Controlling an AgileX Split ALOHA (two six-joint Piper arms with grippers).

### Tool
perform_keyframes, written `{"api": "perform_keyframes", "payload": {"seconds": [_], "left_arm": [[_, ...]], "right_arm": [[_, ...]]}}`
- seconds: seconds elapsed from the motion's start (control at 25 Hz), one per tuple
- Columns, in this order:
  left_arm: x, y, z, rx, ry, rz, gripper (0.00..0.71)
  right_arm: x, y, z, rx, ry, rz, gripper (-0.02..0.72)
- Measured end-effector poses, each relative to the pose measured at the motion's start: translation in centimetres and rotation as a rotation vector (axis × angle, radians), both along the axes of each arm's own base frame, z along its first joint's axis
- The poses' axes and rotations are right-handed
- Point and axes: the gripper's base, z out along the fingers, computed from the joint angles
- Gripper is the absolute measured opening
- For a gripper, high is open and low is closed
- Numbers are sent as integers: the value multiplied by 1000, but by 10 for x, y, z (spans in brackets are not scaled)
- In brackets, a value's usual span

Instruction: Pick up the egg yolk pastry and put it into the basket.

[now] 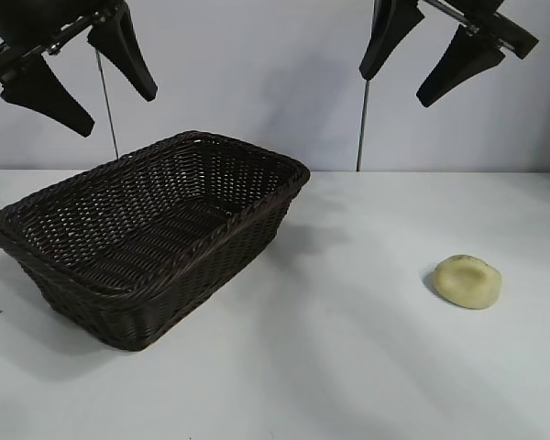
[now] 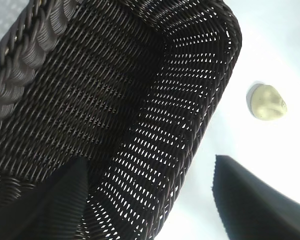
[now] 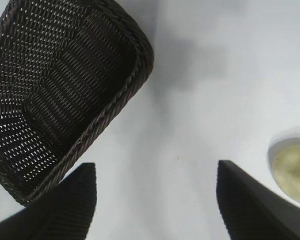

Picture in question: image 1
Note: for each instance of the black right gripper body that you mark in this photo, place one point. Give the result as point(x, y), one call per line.
point(509, 32)

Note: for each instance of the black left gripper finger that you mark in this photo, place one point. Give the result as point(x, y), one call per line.
point(50, 98)
point(126, 50)

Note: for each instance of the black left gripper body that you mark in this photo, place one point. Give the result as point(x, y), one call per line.
point(36, 23)

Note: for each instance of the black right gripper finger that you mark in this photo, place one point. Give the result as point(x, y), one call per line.
point(392, 27)
point(463, 64)

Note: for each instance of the dark brown woven basket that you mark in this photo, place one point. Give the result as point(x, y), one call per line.
point(119, 275)

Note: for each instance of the pale yellow egg yolk pastry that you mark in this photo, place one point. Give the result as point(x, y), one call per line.
point(463, 284)

